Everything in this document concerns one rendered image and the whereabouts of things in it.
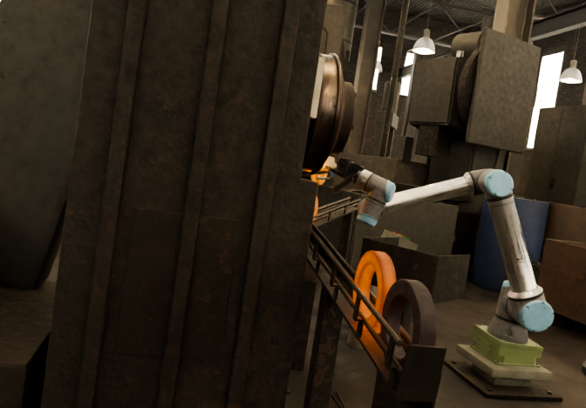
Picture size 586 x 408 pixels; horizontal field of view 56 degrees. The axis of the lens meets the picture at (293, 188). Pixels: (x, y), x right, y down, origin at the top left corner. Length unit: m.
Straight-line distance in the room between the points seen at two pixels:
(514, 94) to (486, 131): 0.53
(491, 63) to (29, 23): 4.26
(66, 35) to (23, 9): 0.18
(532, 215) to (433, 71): 1.74
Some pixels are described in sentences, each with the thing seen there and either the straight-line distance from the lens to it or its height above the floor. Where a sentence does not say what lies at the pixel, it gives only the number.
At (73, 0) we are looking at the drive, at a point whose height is 1.42.
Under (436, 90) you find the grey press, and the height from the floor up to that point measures 1.83.
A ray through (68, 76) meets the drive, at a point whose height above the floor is 1.12.
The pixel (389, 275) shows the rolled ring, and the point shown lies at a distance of 1.21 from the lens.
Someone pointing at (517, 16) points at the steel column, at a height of 2.86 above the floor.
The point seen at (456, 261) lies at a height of 0.70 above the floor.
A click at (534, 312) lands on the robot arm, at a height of 0.42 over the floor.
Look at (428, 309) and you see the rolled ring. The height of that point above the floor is 0.69.
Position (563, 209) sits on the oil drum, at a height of 0.84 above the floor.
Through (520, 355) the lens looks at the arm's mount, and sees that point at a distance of 2.90.
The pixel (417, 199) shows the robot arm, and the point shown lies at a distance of 2.61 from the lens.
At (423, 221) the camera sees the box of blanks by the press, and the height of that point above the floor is 0.59.
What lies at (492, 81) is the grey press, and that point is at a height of 1.94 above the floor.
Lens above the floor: 0.93
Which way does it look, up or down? 3 degrees down
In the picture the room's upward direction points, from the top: 8 degrees clockwise
